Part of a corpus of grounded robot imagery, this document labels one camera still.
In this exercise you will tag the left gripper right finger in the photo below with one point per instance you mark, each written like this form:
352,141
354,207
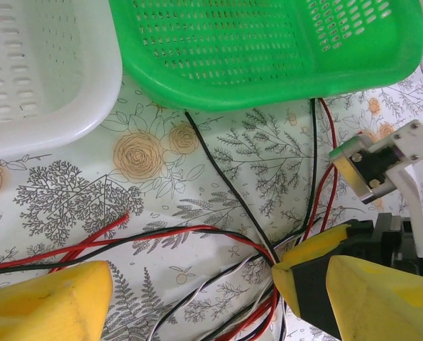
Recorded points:
382,309

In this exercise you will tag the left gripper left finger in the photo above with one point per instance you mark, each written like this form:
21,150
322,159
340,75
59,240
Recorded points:
37,312

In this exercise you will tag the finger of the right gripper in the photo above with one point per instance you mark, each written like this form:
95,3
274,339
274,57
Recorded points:
321,245
311,291

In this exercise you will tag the white plastic basket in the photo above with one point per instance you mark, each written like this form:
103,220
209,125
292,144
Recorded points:
55,131

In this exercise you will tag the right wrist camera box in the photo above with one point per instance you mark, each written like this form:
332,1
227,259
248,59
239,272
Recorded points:
360,170

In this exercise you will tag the green plastic basket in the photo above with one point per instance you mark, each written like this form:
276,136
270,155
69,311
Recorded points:
233,96

